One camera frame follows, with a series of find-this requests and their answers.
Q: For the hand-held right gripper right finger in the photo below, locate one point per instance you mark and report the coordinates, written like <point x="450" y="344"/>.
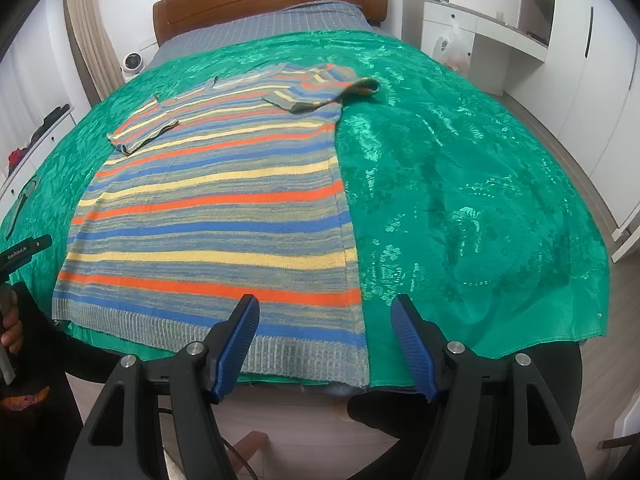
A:
<point x="417" y="355"/>

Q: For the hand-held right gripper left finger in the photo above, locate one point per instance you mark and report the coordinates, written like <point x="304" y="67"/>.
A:
<point x="239" y="345"/>

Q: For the striped knit sweater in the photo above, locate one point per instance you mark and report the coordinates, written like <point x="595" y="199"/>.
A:
<point x="210" y="200"/>

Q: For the black clothes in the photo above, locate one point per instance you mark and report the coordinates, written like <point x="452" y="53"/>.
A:
<point x="50" y="122"/>

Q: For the person's left hand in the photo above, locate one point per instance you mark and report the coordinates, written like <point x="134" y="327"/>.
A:
<point x="11" y="332"/>

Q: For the red cloth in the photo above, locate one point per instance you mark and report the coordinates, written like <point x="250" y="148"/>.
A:
<point x="16" y="156"/>

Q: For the white drawer cabinet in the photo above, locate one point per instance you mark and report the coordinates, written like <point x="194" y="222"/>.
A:
<point x="55" y="135"/>

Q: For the person's black clothing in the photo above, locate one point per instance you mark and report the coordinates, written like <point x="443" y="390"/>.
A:
<point x="45" y="410"/>

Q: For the green satin blanket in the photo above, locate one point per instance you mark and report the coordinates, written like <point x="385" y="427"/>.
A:
<point x="450" y="185"/>

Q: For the small white fan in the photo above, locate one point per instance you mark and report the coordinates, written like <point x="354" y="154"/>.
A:
<point x="133" y="63"/>

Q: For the beige curtain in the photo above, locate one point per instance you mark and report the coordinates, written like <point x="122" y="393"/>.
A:
<point x="90" y="35"/>

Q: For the white plastic bag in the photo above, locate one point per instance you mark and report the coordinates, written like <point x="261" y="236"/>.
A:
<point x="450" y="47"/>

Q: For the white wardrobe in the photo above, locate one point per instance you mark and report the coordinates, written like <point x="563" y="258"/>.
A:
<point x="590" y="85"/>

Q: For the grey checked bed sheet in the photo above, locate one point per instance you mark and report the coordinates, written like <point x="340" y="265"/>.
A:
<point x="280" y="22"/>

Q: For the white bedside shelf unit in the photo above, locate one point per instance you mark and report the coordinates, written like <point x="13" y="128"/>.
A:
<point x="500" y="30"/>

